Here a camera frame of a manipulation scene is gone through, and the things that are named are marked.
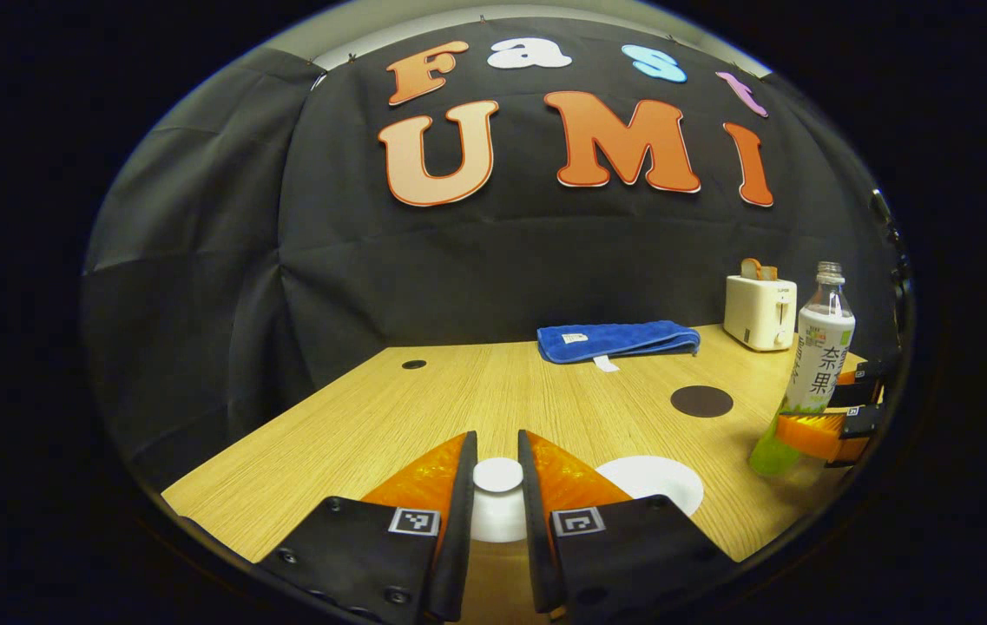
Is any white toaster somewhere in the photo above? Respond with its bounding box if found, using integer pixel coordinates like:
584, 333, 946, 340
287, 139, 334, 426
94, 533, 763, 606
723, 274, 798, 352

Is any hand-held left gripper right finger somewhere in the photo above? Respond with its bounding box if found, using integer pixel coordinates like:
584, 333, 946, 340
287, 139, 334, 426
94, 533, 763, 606
517, 429, 741, 619

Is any white teacup lid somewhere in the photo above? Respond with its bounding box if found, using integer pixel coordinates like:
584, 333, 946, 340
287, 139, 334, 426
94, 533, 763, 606
469, 457, 530, 544

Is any clear water bottle white label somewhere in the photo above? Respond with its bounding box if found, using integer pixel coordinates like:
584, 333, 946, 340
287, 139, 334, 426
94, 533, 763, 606
749, 261, 857, 477

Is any blue towel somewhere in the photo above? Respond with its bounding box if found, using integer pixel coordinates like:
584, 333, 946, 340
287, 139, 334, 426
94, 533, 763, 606
536, 320, 701, 373

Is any dark round coaster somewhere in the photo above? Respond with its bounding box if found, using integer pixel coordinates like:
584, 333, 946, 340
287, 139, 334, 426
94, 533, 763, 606
670, 385, 734, 419

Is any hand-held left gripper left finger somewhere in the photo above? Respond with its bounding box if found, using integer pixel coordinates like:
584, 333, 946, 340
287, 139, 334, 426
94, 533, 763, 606
257, 431, 478, 624

